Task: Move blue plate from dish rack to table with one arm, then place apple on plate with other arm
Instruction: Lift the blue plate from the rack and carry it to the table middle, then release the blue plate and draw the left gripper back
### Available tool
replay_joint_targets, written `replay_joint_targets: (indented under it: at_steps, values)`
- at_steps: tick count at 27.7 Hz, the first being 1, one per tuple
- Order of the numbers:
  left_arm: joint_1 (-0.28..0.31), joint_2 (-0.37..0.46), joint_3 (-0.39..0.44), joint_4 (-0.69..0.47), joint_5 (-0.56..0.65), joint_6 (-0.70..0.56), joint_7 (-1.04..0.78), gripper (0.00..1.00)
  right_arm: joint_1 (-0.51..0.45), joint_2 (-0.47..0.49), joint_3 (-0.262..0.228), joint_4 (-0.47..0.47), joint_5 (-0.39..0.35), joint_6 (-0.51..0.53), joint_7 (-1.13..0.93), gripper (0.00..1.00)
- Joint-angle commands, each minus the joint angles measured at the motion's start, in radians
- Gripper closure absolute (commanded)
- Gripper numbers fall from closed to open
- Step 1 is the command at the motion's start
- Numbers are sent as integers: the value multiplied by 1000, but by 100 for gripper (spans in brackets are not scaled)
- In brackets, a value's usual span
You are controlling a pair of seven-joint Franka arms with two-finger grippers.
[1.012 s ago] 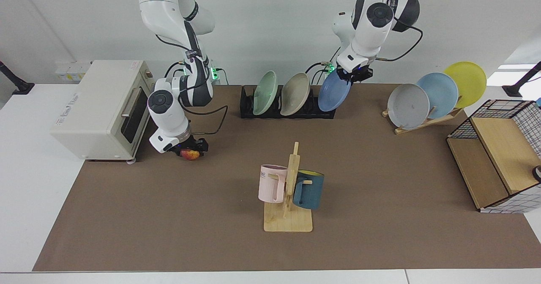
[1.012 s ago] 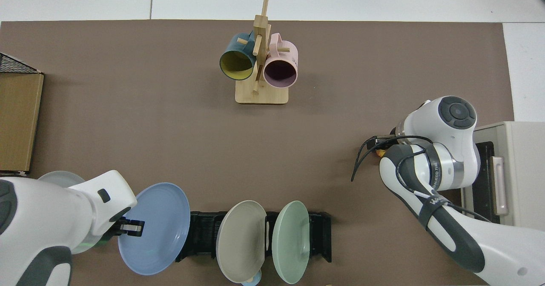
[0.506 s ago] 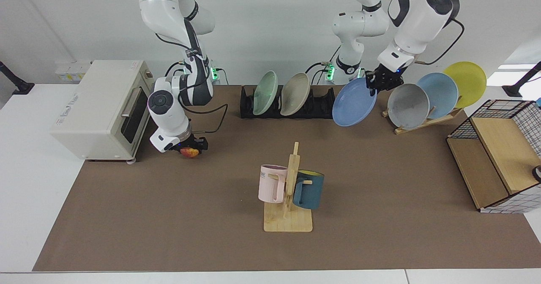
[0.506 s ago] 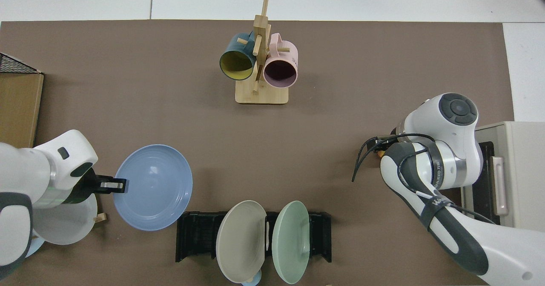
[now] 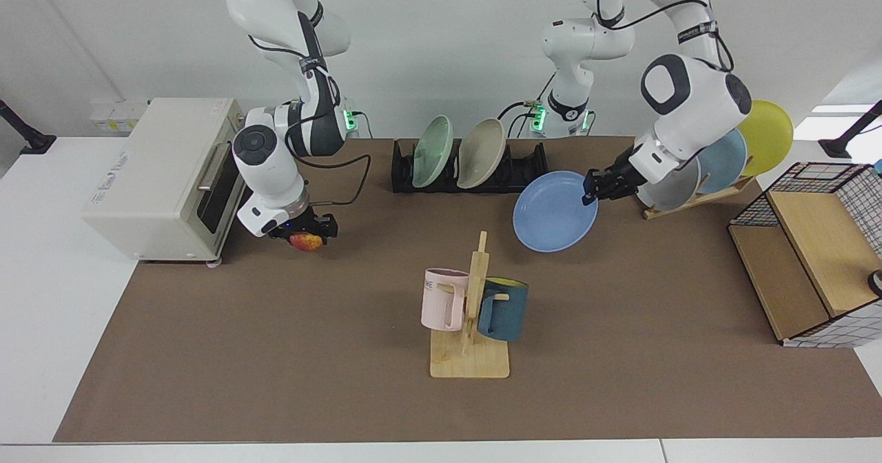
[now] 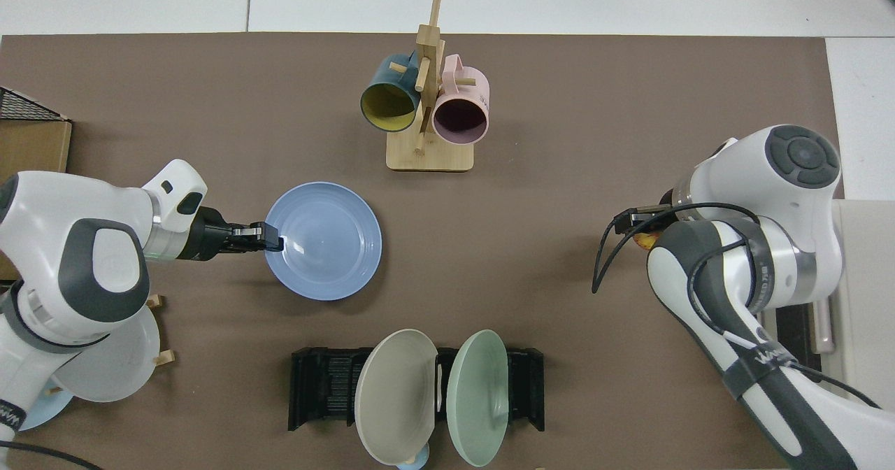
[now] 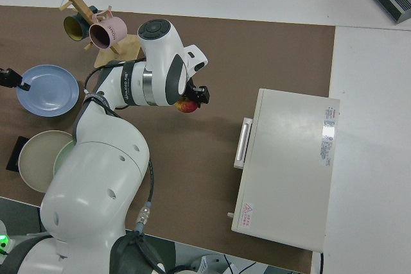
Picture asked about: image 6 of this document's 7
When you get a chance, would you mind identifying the wooden plate stand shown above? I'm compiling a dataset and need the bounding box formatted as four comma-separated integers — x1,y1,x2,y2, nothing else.
45,293,176,395

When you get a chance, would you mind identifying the black dish rack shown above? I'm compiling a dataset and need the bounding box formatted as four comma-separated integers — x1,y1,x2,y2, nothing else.
288,346,545,433

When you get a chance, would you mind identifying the grey plate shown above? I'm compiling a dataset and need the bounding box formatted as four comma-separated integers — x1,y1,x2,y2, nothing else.
52,306,162,404

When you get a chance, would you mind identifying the beige plate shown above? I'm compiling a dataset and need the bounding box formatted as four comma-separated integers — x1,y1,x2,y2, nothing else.
354,328,440,467

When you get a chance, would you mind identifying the light blue plate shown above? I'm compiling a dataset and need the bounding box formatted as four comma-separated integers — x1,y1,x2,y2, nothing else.
17,386,74,432

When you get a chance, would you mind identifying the pale green plate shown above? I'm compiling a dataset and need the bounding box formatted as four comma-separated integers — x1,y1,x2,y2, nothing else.
447,329,510,468

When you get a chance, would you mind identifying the wooden cup stand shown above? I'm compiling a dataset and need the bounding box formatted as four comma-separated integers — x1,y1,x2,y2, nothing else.
386,0,475,173

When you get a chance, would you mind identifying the dark blue cup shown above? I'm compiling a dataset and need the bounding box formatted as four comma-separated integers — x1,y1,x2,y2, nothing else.
360,52,423,133

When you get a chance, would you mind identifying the brown table cloth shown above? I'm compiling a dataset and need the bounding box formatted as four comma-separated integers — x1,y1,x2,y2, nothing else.
0,33,843,470

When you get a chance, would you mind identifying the pink cup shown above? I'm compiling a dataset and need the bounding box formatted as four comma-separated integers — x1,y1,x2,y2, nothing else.
431,54,490,145

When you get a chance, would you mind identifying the small blue round thing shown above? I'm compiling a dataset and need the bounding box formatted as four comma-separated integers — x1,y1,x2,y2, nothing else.
395,444,430,470

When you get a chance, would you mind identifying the wire basket with wooden floor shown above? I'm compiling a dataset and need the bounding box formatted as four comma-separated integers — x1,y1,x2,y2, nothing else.
0,87,73,280

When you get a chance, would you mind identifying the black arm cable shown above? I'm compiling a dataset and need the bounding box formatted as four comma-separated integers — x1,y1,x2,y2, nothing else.
592,202,880,409

